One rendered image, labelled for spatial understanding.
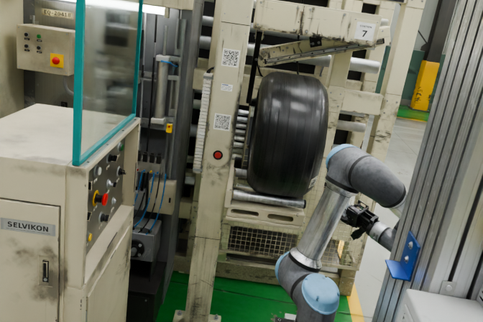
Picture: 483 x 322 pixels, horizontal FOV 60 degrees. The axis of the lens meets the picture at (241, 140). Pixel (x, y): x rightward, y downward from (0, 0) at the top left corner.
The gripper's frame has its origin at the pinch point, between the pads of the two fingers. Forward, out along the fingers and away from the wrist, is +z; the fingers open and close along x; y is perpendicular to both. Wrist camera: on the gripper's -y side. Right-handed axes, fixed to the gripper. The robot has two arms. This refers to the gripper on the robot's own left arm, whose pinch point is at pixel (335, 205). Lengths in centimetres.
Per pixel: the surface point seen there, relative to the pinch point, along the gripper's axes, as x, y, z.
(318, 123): -5.2, 30.3, 17.2
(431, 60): -806, -321, 398
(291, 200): 5.2, -9.6, 20.9
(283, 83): -5, 41, 38
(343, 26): -51, 51, 47
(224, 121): 17, 23, 53
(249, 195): 19.7, -6.4, 33.3
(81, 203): 92, 50, 11
